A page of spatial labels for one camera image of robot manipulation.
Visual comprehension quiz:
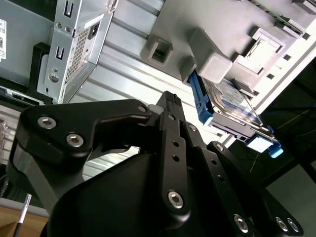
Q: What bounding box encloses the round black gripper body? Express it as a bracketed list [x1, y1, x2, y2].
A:
[46, 153, 237, 237]

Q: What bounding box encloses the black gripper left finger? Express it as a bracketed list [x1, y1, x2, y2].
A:
[5, 90, 193, 222]

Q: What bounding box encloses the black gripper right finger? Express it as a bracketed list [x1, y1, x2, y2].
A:
[173, 93, 307, 237]

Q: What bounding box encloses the hard disk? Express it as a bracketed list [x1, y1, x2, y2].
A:
[187, 69, 284, 158]

